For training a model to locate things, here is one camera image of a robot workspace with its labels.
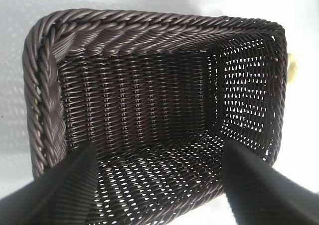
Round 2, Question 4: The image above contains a dark brown wicker basket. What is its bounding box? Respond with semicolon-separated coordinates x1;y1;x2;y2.
21;8;287;225

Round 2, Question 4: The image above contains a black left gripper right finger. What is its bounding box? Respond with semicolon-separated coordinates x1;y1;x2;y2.
221;137;319;225

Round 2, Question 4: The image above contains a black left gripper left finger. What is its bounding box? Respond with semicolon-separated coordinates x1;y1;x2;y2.
0;141;99;225

